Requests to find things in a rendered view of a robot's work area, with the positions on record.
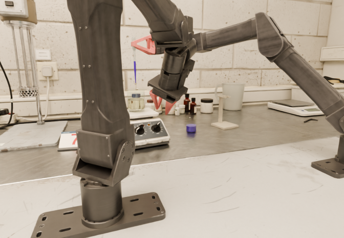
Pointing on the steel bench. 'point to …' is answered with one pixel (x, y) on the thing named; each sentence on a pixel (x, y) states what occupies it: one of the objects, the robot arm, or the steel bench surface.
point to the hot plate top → (144, 113)
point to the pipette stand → (221, 116)
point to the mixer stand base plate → (32, 135)
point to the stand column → (36, 81)
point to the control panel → (150, 130)
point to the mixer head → (17, 4)
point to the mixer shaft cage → (26, 91)
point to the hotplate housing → (151, 138)
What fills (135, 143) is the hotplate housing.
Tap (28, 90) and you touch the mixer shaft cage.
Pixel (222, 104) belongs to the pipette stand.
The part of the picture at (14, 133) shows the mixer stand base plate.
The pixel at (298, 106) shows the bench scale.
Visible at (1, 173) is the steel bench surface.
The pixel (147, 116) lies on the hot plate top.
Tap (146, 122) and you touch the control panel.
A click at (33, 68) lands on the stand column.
